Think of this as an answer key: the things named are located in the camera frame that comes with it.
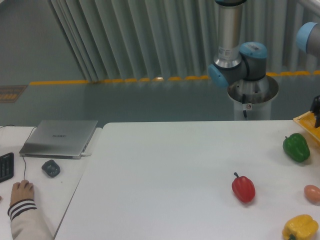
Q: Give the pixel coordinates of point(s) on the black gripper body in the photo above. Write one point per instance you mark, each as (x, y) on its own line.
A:
(315, 105)

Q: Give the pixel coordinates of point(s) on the green bell pepper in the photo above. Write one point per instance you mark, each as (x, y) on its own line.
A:
(296, 147)

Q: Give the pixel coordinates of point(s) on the cream striped sleeve forearm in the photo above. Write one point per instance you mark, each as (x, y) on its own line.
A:
(27, 222)

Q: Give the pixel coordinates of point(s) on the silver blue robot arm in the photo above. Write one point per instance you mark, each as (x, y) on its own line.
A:
(241, 68)

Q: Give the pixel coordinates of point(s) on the yellow plastic basket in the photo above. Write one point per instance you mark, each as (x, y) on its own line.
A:
(308, 121)

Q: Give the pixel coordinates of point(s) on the person's right hand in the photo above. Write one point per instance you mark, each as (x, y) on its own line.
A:
(23, 190)

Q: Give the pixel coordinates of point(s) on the brown egg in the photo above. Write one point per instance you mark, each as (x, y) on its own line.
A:
(312, 193)

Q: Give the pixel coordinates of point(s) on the red bell pepper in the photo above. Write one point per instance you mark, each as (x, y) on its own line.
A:
(243, 188)

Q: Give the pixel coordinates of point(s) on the yellow bell pepper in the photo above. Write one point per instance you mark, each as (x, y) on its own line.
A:
(300, 227)

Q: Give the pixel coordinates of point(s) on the white usb adapter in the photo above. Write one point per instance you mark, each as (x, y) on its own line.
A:
(84, 154)

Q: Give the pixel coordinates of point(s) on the silver closed laptop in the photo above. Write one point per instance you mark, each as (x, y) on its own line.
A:
(59, 139)

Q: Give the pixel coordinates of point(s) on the small black holder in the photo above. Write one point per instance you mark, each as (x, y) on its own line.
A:
(51, 168)

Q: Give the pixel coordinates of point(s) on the black keyboard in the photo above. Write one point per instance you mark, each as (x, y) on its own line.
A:
(6, 167)

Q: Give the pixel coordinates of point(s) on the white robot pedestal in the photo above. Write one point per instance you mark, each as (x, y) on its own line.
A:
(252, 100)

